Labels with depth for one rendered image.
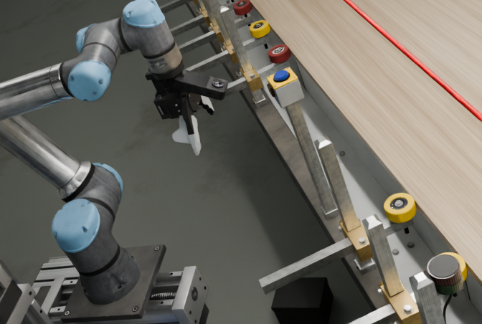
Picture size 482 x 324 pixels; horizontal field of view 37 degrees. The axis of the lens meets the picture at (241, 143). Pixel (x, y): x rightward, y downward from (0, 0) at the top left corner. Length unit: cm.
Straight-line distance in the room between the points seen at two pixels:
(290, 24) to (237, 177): 109
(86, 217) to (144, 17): 50
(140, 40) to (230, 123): 261
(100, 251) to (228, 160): 215
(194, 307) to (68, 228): 37
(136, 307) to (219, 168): 210
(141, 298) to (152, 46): 62
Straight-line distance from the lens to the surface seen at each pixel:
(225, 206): 356
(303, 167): 247
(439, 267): 143
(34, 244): 402
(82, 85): 143
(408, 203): 193
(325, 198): 221
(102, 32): 153
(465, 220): 186
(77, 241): 172
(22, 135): 177
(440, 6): 271
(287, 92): 194
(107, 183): 183
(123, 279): 181
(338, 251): 193
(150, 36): 151
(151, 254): 188
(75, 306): 188
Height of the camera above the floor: 223
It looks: 35 degrees down
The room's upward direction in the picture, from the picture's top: 23 degrees counter-clockwise
